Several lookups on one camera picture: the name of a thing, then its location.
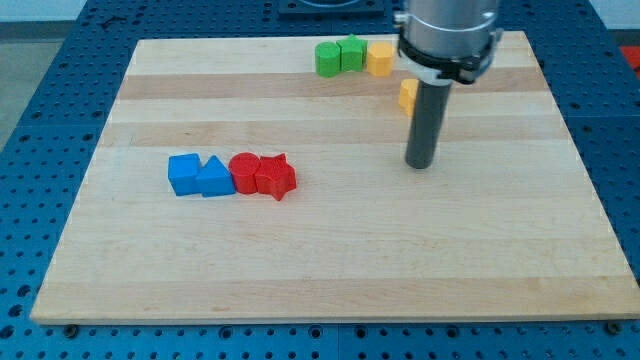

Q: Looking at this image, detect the blue triangle block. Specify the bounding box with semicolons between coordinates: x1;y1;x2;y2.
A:
195;155;236;197

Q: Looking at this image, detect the green star block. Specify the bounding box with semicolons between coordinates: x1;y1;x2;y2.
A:
336;34;368;72

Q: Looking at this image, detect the green cylinder block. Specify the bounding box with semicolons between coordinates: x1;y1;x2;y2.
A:
314;42;341;78

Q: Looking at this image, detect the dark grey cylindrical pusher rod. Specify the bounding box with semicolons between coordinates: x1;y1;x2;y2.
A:
405;80;451;169

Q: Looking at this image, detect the blue cube block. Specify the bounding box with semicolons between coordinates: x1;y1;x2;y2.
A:
167;153;201;196

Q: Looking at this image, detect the red star block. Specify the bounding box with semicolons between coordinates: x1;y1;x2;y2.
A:
255;153;297;201

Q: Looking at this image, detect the wooden board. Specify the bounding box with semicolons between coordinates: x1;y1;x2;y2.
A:
31;31;639;325

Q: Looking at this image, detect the yellow heart block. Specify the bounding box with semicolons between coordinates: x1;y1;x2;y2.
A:
398;78;419;118

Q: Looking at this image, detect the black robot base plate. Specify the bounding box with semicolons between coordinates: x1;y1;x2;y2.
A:
277;0;386;20

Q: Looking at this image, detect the red cylinder block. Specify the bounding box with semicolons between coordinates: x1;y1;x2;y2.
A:
228;152;260;194

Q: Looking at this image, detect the yellow hexagon block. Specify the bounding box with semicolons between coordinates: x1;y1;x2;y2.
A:
366;42;395;77

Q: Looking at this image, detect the red object at edge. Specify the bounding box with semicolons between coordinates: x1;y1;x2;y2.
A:
620;46;640;77

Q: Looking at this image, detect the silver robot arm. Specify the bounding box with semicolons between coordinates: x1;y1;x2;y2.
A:
394;0;502;169

